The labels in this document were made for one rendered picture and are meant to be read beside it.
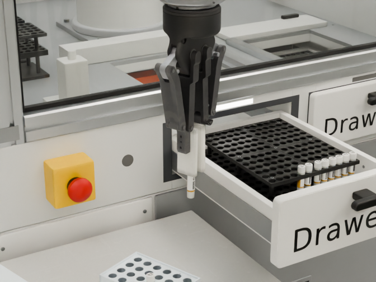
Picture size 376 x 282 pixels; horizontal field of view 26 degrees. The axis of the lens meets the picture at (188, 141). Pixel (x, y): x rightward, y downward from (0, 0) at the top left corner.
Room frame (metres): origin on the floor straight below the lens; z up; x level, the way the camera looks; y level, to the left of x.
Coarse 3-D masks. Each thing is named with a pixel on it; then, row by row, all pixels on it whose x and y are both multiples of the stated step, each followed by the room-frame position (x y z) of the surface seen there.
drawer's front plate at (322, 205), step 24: (312, 192) 1.04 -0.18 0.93; (336, 192) 1.06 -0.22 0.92; (288, 216) 1.02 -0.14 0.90; (312, 216) 1.04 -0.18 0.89; (336, 216) 1.06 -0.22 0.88; (360, 216) 1.08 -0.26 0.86; (288, 240) 1.02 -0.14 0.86; (312, 240) 1.04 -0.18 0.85; (336, 240) 1.06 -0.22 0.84; (360, 240) 1.09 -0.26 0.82; (288, 264) 1.02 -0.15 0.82
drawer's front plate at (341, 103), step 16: (320, 96) 1.45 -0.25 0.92; (336, 96) 1.47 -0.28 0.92; (352, 96) 1.49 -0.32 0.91; (320, 112) 1.45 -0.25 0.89; (336, 112) 1.47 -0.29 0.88; (352, 112) 1.49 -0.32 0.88; (368, 112) 1.51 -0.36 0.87; (320, 128) 1.45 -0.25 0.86; (352, 128) 1.49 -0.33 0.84; (368, 128) 1.51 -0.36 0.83
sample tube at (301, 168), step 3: (300, 165) 1.16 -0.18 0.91; (303, 165) 1.16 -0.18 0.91; (300, 168) 1.16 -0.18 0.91; (303, 168) 1.16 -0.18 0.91; (300, 171) 1.16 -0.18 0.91; (303, 171) 1.16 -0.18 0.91; (300, 174) 1.16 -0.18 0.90; (303, 174) 1.16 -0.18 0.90; (300, 180) 1.16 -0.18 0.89; (303, 180) 1.16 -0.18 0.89; (297, 183) 1.16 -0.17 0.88; (300, 183) 1.16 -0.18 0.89; (303, 183) 1.16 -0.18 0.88; (297, 186) 1.16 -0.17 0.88; (300, 186) 1.16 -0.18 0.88; (303, 186) 1.16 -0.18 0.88; (297, 189) 1.16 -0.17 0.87; (300, 189) 1.16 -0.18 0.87
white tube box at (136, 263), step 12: (120, 264) 1.06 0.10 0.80; (132, 264) 1.06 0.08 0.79; (144, 264) 1.07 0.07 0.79; (156, 264) 1.06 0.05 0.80; (108, 276) 1.03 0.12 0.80; (120, 276) 1.03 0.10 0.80; (132, 276) 1.03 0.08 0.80; (144, 276) 1.03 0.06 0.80; (156, 276) 1.03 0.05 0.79; (168, 276) 1.03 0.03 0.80; (180, 276) 1.03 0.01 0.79; (192, 276) 1.02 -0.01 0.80
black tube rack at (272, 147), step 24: (216, 144) 1.28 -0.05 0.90; (240, 144) 1.27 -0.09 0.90; (264, 144) 1.27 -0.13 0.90; (288, 144) 1.27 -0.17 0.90; (312, 144) 1.27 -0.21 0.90; (240, 168) 1.22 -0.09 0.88; (264, 168) 1.18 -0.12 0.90; (288, 168) 1.18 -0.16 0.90; (264, 192) 1.15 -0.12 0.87; (288, 192) 1.15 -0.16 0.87
